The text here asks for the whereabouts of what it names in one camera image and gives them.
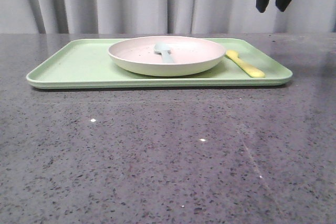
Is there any cream round plate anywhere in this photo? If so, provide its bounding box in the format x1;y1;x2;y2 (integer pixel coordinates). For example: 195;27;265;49
108;36;226;77

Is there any grey pleated curtain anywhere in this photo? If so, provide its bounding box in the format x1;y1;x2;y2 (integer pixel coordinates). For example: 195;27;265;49
1;0;335;34

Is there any light blue plastic spoon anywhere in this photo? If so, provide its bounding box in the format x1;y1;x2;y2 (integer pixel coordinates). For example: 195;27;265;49
154;42;175;64

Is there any light green rectangular tray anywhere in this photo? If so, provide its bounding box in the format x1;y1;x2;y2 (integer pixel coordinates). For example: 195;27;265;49
26;38;292;89

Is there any yellow plastic fork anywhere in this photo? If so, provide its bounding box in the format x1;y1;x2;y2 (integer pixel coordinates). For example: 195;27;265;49
226;50;265;78

